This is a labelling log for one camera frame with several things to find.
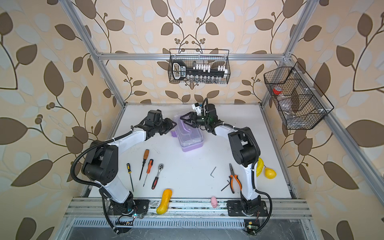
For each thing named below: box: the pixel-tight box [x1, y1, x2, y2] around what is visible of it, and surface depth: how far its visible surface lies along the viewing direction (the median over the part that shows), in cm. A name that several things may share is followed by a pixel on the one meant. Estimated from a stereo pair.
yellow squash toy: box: [156, 189, 173, 215], surface depth 75 cm
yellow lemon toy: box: [264, 167, 277, 180], surface depth 84 cm
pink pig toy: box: [211, 196, 218, 208], surface depth 77 cm
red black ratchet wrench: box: [151, 163, 164, 190], surface depth 86 cm
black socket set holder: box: [171, 59, 228, 81], surface depth 85 cm
